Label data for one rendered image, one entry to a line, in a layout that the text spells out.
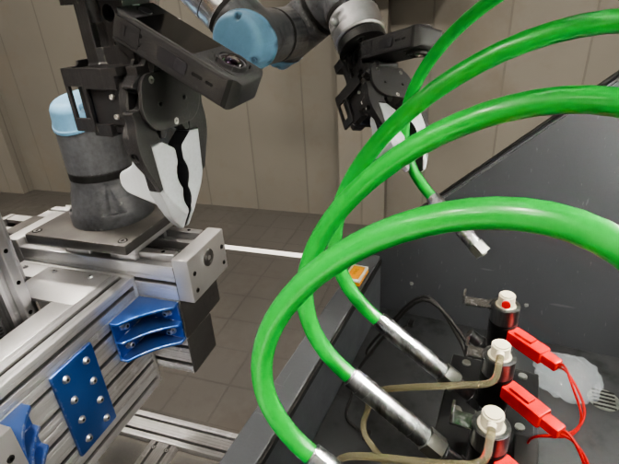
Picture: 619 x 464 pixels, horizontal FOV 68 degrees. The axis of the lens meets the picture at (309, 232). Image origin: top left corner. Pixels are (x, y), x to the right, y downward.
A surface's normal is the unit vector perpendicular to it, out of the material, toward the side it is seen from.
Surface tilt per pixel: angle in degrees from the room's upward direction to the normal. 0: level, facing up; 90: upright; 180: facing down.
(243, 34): 90
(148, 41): 93
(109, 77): 90
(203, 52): 29
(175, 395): 0
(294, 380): 0
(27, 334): 0
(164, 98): 90
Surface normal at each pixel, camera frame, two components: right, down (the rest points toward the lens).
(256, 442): -0.05, -0.89
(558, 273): -0.41, 0.43
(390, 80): 0.46, -0.37
